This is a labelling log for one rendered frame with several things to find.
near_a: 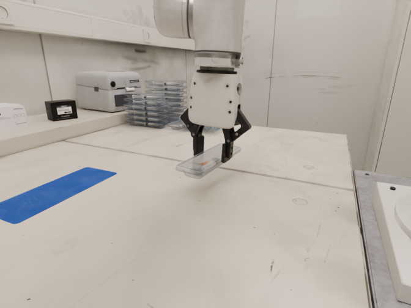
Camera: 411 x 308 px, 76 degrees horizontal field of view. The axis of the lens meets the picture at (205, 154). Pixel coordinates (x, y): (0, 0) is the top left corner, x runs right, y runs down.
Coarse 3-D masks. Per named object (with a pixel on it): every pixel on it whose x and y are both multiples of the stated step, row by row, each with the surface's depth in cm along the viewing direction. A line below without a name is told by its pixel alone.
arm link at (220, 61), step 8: (200, 56) 45; (208, 56) 44; (216, 56) 44; (224, 56) 44; (232, 56) 45; (200, 64) 45; (208, 64) 44; (216, 64) 44; (224, 64) 44; (232, 64) 45; (240, 64) 46
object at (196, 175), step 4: (240, 148) 60; (236, 152) 58; (232, 156) 59; (220, 160) 51; (216, 164) 49; (220, 164) 54; (176, 168) 47; (180, 168) 47; (184, 168) 46; (208, 168) 47; (212, 168) 48; (184, 172) 47; (188, 172) 46; (192, 172) 46; (196, 172) 45; (200, 172) 45; (204, 172) 46; (208, 172) 50; (188, 176) 48; (192, 176) 47; (196, 176) 47; (200, 176) 45
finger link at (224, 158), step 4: (236, 132) 49; (232, 136) 49; (236, 136) 49; (232, 140) 50; (224, 144) 50; (228, 144) 50; (232, 144) 51; (224, 148) 50; (228, 148) 50; (232, 148) 51; (224, 152) 50; (228, 152) 51; (232, 152) 52; (224, 156) 51; (228, 156) 51; (224, 160) 51; (228, 160) 53
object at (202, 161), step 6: (210, 150) 57; (216, 150) 57; (234, 150) 57; (198, 156) 52; (204, 156) 53; (210, 156) 53; (216, 156) 53; (186, 162) 49; (192, 162) 49; (198, 162) 49; (204, 162) 50; (210, 162) 50; (216, 162) 50; (186, 168) 46; (192, 168) 46; (198, 168) 46; (204, 168) 47
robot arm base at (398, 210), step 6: (402, 198) 39; (408, 198) 39; (396, 204) 38; (402, 204) 38; (408, 204) 38; (396, 210) 37; (402, 210) 37; (408, 210) 37; (396, 216) 36; (402, 216) 35; (408, 216) 35; (402, 222) 34; (408, 222) 34; (402, 228) 34; (408, 228) 33; (408, 234) 33
